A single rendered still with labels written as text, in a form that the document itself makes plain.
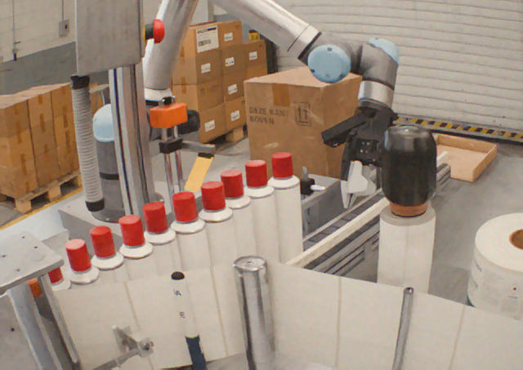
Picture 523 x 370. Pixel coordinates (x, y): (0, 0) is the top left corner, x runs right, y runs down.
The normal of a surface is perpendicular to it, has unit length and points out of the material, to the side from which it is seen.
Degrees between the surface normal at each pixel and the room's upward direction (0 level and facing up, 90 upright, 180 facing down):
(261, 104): 90
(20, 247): 0
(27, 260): 0
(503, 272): 90
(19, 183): 90
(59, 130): 90
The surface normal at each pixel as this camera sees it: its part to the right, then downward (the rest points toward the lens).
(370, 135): -0.61, -0.22
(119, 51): 0.24, 0.29
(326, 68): -0.22, 0.36
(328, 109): 0.76, 0.15
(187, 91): -0.50, 0.29
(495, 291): -0.84, 0.24
